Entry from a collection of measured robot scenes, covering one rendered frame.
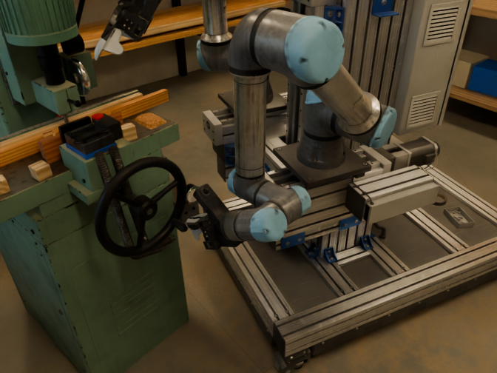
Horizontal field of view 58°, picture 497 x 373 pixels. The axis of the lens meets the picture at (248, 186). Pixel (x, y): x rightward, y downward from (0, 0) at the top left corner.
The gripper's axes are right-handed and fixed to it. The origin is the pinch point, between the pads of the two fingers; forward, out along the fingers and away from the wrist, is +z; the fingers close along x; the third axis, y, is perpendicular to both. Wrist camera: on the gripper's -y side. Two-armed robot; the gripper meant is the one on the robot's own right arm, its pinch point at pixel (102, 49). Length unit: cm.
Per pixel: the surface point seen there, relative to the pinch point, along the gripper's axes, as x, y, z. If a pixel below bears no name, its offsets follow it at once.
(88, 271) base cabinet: -19, 27, 57
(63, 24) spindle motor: -2.2, -10.1, -1.3
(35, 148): -7.7, -3.4, 33.3
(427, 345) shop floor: 0, 155, 35
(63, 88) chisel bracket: -1.8, -4.3, 15.2
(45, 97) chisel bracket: -0.4, -7.8, 21.5
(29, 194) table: -25.2, 3.0, 32.8
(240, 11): 281, 44, 36
